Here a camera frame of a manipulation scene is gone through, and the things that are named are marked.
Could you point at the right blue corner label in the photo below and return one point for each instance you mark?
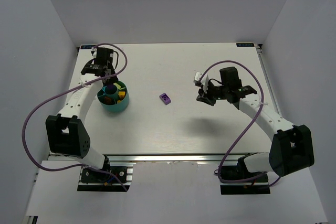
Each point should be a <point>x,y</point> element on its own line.
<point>245,44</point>

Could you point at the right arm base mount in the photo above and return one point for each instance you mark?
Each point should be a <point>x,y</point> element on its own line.
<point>241,181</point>

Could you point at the purple hollow lego brick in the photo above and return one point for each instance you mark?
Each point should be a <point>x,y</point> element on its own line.
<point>165,98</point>

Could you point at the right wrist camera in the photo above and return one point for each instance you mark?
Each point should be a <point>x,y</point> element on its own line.
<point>201,80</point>

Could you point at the purple curved lego brick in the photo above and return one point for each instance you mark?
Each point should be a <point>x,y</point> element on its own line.
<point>111,87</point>

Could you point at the blue corner label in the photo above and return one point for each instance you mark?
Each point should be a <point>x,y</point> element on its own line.
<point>245,44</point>
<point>87,47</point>

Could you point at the aluminium table rail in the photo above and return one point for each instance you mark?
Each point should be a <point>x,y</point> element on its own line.
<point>165,158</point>

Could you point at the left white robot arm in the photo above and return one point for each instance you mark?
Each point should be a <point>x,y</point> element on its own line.
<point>66,132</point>

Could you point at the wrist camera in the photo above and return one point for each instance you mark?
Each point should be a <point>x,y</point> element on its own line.
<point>201,80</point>
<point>93,51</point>

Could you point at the teal divided round container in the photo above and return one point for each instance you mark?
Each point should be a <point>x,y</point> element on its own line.
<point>113,94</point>

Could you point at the pale yellow-green lego brick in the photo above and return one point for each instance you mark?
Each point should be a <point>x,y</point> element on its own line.
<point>120,86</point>

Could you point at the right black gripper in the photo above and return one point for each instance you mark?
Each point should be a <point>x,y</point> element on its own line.
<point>208,94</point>

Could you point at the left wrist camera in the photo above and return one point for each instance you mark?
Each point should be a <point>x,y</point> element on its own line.
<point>93,51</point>

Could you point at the orange studded lego brick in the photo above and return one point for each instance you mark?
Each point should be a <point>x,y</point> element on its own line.
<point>108,100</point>

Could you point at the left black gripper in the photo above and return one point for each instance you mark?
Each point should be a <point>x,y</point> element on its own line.
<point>108,74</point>

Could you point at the left blue corner label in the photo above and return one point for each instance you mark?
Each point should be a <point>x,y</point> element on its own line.
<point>87,47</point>

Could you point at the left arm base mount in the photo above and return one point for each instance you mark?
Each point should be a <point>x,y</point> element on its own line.
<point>117,179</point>

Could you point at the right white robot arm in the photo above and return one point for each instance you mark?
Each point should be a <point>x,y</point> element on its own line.
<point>291,146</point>

